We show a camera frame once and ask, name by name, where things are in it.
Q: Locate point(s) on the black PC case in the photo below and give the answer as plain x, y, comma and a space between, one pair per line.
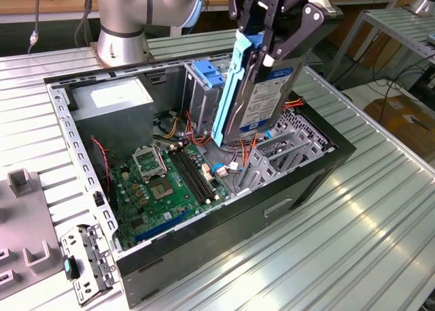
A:
221, 243

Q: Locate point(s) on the grey power supply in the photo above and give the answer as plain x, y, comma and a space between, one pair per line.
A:
115, 127

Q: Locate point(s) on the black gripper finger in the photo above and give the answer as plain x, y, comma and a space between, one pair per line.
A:
306, 19
249, 5

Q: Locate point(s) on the black case fan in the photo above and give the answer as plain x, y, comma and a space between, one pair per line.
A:
100, 168

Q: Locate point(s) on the large labelled cardboard box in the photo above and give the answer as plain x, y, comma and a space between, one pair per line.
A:
404, 121

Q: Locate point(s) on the grey parts rack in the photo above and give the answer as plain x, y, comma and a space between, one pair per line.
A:
20, 222

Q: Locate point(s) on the green motherboard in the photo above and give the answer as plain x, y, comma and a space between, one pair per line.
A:
183, 202

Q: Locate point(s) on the black RAM slot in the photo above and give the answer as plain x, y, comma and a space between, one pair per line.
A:
198, 172
188, 175

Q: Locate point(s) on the blue plastic drive latch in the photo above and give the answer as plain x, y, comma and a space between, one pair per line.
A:
207, 75

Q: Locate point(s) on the hard disk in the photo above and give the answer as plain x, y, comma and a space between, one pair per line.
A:
258, 100

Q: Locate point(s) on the grey metal disk bay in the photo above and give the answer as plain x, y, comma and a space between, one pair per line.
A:
292, 148

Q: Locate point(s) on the metal expansion bracket retainer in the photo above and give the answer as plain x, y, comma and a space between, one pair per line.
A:
95, 256

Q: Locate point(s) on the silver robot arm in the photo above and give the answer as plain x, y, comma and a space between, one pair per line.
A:
119, 19

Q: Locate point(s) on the metal slat side table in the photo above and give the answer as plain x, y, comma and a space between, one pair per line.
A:
397, 22

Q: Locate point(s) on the blue expansion slot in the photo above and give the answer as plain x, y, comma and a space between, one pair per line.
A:
159, 227

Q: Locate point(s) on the grey metal drive cage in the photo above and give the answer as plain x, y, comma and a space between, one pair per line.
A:
200, 100

